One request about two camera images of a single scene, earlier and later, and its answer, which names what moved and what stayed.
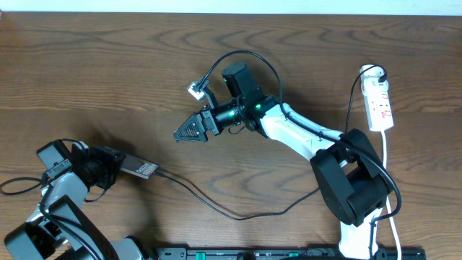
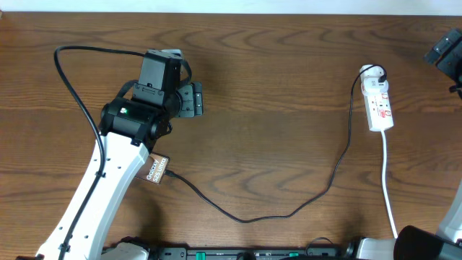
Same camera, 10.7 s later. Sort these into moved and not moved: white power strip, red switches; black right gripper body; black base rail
Moved: black right gripper body
Not moved: black base rail; white power strip, red switches
